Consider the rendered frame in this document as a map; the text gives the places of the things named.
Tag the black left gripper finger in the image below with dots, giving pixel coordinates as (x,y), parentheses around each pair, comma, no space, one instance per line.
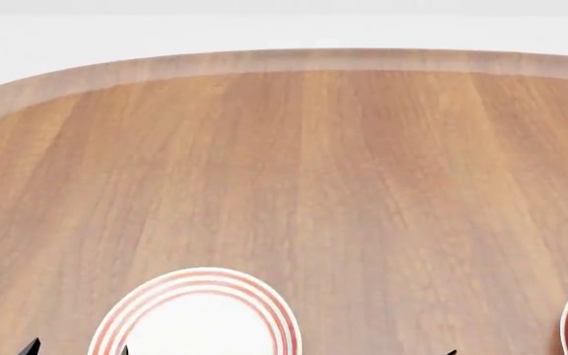
(124,351)
(31,348)

